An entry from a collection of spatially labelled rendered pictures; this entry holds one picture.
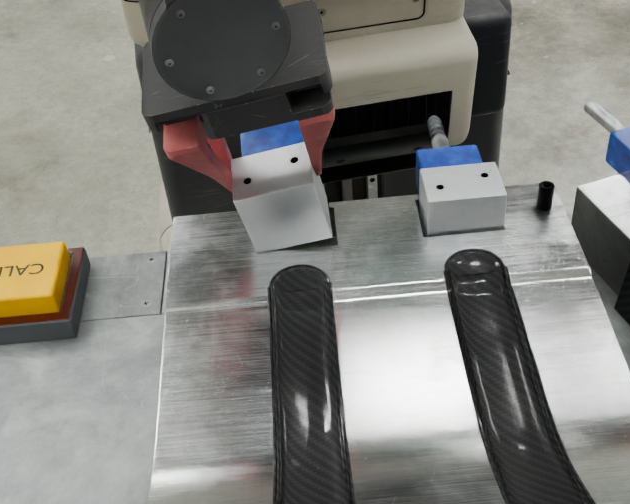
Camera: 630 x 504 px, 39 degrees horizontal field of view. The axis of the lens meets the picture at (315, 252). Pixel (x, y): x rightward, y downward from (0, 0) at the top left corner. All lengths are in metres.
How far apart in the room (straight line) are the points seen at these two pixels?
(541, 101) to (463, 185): 1.81
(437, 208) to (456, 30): 0.45
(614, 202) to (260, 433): 0.32
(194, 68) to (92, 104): 2.15
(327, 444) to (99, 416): 0.20
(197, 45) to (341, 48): 0.60
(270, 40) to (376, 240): 0.23
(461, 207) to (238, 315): 0.15
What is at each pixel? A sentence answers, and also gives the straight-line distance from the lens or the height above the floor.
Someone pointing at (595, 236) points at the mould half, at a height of 0.83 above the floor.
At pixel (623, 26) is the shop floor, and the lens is 2.75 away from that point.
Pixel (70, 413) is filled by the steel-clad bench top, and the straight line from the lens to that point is 0.63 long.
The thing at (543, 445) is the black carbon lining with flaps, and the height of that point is 0.88.
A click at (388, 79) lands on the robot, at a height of 0.77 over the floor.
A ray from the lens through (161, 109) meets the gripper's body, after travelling 0.48.
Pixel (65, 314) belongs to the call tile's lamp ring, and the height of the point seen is 0.82.
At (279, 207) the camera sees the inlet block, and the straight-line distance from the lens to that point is 0.54.
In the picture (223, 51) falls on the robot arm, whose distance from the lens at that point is 0.37.
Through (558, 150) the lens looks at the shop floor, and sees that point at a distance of 2.20.
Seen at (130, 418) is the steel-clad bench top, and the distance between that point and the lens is 0.61.
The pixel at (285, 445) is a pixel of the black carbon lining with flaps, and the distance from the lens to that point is 0.48.
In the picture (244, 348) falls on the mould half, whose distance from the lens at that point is 0.52.
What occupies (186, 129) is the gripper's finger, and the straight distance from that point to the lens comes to 0.50.
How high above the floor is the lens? 1.27
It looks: 42 degrees down
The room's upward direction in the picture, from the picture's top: 5 degrees counter-clockwise
